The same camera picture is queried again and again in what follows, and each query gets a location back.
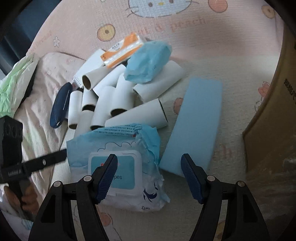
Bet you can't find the blue baby wipes pack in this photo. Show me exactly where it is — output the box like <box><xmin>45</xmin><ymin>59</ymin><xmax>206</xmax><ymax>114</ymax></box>
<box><xmin>66</xmin><ymin>124</ymin><xmax>170</xmax><ymax>212</ymax></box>

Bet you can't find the green white diaper pack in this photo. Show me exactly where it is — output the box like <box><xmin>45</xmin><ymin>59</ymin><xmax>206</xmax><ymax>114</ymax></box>
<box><xmin>0</xmin><ymin>54</ymin><xmax>40</xmax><ymax>118</ymax></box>

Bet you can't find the left human hand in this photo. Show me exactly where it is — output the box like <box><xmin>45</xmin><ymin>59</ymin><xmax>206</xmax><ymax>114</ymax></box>
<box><xmin>4</xmin><ymin>183</ymin><xmax>39</xmax><ymax>215</ymax></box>

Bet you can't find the open-end cardboard tube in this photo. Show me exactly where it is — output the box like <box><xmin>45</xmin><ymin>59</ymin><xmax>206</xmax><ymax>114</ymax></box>
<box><xmin>82</xmin><ymin>65</ymin><xmax>113</xmax><ymax>90</ymax></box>

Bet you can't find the pink Hello Kitty mat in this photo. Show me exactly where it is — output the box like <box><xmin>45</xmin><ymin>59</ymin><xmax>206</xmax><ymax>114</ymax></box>
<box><xmin>29</xmin><ymin>1</ymin><xmax>283</xmax><ymax>182</ymax></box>

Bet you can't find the cream cartoon blanket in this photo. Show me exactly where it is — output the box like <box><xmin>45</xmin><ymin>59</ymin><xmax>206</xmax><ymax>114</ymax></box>
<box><xmin>0</xmin><ymin>52</ymin><xmax>86</xmax><ymax>241</ymax></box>

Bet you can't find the long white paper tube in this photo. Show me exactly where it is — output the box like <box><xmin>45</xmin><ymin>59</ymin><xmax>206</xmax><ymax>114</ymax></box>
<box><xmin>105</xmin><ymin>98</ymin><xmax>168</xmax><ymax>129</ymax></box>

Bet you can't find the small blue tissue pack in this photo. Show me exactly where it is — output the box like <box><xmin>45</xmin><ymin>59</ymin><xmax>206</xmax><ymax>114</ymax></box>
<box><xmin>124</xmin><ymin>41</ymin><xmax>172</xmax><ymax>84</ymax></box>

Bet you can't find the orange white tissue pack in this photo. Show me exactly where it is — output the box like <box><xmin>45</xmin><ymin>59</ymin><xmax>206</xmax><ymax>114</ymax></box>
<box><xmin>100</xmin><ymin>32</ymin><xmax>146</xmax><ymax>68</ymax></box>

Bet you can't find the cardboard box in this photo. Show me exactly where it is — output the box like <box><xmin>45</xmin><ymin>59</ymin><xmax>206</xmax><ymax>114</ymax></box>
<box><xmin>243</xmin><ymin>27</ymin><xmax>295</xmax><ymax>173</ymax></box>

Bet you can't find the light blue foam block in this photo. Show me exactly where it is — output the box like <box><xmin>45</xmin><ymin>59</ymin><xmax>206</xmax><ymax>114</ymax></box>
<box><xmin>159</xmin><ymin>78</ymin><xmax>223</xmax><ymax>176</ymax></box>

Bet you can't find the denim glasses case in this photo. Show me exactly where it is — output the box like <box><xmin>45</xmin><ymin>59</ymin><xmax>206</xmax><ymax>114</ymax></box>
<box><xmin>50</xmin><ymin>82</ymin><xmax>73</xmax><ymax>128</ymax></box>

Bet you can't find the white spiral notepad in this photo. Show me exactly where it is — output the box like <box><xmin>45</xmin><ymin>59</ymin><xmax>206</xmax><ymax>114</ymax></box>
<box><xmin>72</xmin><ymin>49</ymin><xmax>105</xmax><ymax>90</ymax></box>

